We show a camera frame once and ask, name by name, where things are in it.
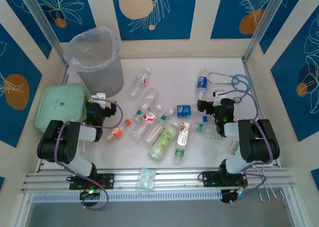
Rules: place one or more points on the orange cap orange label bottle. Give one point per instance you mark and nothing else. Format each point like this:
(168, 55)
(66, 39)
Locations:
(116, 132)

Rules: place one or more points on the pale green square case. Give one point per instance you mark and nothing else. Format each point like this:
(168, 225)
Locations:
(59, 104)

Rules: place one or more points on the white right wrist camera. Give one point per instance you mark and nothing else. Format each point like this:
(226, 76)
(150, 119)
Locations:
(218, 93)

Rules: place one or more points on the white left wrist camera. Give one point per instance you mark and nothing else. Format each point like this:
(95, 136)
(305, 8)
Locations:
(98, 96)

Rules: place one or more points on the red white label clear bottle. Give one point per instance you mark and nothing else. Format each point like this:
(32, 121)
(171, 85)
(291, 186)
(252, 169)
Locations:
(148, 118)
(139, 83)

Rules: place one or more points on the blue tube stethoscope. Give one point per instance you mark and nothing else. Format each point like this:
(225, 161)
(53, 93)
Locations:
(238, 99)

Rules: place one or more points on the clear plastic bin liner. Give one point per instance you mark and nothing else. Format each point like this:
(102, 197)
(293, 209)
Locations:
(87, 45)

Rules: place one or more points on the blue label plastic bottle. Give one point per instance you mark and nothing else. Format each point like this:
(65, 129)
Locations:
(184, 111)
(202, 83)

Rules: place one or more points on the clear packet with green item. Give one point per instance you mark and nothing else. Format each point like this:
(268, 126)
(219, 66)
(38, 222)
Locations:
(145, 178)

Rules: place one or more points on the white gauze pack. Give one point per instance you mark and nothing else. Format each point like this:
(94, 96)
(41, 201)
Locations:
(234, 147)

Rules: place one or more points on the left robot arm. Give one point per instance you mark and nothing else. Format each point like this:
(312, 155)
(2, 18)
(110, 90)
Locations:
(62, 142)

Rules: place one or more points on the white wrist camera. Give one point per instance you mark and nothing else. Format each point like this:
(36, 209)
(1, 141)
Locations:
(98, 96)
(218, 93)

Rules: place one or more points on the small green cap bottle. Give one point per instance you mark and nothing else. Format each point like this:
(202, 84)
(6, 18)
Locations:
(138, 116)

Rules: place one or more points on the aluminium frame post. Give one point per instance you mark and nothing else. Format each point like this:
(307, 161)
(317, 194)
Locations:
(266, 20)
(42, 20)

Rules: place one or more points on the grey mesh waste bin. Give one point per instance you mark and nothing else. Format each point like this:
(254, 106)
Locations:
(104, 77)

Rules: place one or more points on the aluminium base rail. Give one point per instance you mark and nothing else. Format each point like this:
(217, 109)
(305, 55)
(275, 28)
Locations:
(174, 177)

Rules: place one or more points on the pale green label bottle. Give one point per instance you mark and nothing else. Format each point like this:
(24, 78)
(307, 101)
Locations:
(163, 139)

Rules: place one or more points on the clear unlabelled plastic bottle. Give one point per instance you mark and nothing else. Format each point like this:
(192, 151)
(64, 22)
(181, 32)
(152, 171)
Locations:
(150, 98)

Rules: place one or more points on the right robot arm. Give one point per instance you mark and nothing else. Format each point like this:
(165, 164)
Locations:
(256, 139)

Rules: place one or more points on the long green cap clear bottle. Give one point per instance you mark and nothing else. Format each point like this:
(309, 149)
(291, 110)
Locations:
(155, 132)

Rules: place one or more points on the white orange label bottle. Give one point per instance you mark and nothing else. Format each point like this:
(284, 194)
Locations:
(183, 134)

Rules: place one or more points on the blue bottle cap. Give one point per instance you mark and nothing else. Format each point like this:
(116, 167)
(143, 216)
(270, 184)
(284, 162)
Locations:
(205, 119)

